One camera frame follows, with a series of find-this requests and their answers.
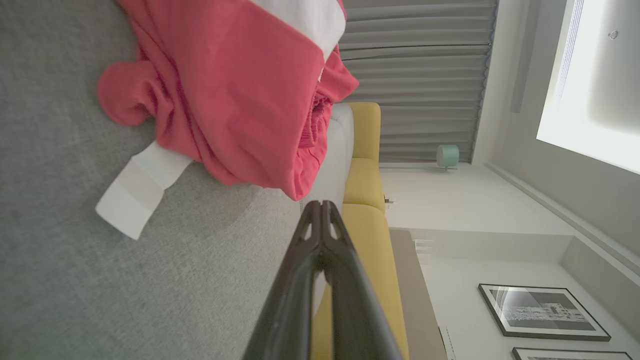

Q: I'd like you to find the red white sports shirt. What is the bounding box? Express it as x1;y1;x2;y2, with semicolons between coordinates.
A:
96;0;360;202

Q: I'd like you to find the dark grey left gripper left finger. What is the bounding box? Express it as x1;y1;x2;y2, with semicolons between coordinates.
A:
242;200;324;360

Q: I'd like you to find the black framed picture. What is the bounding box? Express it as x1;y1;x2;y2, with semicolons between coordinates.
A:
478;283;612;343
512;347;637;360

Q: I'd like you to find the small teal table lamp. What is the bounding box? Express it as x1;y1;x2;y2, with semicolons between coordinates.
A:
436;144;460;172

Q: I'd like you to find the grey pleated curtain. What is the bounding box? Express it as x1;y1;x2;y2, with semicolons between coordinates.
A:
339;0;499;164

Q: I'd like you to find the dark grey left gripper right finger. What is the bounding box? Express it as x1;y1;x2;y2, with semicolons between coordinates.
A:
320;200;404;360

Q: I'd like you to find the large grey sofa seat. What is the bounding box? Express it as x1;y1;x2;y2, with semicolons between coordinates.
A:
0;0;332;360

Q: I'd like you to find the grey sofa seat cushion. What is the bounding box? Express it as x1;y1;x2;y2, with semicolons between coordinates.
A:
299;102;356;213

